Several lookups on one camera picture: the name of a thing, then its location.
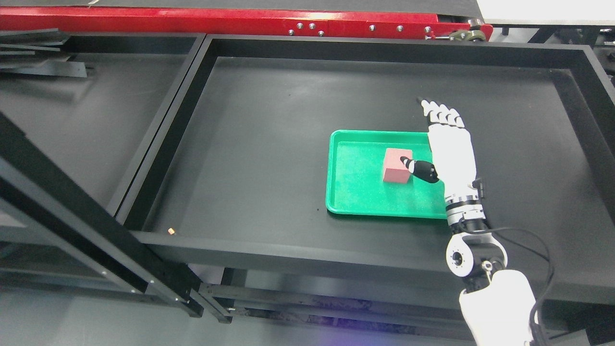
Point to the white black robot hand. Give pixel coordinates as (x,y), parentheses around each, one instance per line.
(453,159)

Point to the pink block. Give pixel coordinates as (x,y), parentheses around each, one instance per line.
(393,169)

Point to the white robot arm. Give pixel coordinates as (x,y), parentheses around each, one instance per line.
(496,302)

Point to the green tray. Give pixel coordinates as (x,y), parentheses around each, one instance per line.
(354,178)

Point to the black right shelf rack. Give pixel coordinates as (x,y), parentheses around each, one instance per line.
(270,157)

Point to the black shelf rack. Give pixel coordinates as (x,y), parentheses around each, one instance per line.
(270,157)
(87,139)

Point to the black left shelf rack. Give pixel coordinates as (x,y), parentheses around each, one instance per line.
(87,139)

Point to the red metal beam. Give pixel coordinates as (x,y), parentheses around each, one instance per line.
(269,22)

